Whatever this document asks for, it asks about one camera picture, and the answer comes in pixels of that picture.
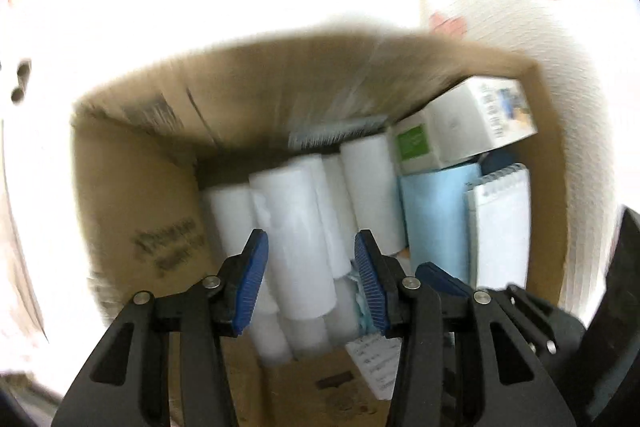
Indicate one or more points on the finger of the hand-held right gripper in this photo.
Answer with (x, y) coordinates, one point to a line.
(442, 279)

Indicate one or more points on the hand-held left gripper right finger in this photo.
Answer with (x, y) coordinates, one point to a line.
(371, 289)

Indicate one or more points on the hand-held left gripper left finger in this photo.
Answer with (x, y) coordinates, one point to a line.
(251, 284)

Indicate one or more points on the large white paper roll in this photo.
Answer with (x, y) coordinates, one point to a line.
(300, 232)

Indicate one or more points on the brown cardboard box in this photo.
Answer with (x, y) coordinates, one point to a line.
(140, 187)

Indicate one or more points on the light blue booklet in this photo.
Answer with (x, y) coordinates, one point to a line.
(435, 217)

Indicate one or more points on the white paper slip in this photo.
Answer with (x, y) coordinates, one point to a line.
(372, 362)

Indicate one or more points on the white spiral notepad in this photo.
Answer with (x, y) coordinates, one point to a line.
(500, 227)

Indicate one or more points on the pile of white paper rolls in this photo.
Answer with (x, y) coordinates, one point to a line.
(372, 187)

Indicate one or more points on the white carton with green label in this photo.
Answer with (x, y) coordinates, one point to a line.
(412, 147)

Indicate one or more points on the white carton with blue print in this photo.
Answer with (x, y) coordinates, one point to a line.
(470, 122)

